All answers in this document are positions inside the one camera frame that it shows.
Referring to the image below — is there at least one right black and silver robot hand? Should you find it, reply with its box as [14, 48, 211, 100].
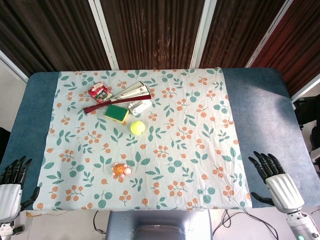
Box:
[248, 151, 305, 214]

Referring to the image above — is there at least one floral print tablecloth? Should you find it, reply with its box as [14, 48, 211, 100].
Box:
[32, 66, 252, 211]

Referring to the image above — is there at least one black office chair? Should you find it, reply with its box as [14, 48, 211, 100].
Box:
[292, 96, 320, 163]

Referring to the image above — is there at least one folding fan with dark red ribs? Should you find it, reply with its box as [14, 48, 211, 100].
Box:
[83, 81, 153, 115]

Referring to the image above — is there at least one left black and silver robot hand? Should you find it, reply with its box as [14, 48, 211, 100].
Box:
[0, 155, 41, 225]

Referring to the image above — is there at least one black floor cable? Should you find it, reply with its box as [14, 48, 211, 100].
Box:
[212, 209, 280, 240]
[92, 210, 108, 235]

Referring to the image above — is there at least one dark brown screen panel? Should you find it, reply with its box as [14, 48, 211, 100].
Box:
[99, 0, 207, 71]
[0, 0, 112, 77]
[199, 0, 287, 70]

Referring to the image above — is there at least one clear white plastic package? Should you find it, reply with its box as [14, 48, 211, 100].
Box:
[127, 99, 153, 118]

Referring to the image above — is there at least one red snack packet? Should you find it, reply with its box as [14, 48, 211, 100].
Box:
[87, 83, 113, 104]

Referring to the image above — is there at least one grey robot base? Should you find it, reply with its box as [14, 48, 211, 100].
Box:
[106, 209, 213, 240]

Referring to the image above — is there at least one green and yellow sponge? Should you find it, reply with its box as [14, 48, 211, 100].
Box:
[104, 104, 130, 125]

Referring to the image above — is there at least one small orange turtle toy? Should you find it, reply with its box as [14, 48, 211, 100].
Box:
[111, 162, 133, 180]

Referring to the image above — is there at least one yellow tennis ball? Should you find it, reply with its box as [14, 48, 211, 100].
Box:
[129, 120, 146, 137]

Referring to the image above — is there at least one double white screen frame post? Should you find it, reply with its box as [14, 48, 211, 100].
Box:
[87, 0, 120, 70]

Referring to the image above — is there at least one reddish brown screen panel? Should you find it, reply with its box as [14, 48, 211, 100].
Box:
[251, 0, 320, 97]

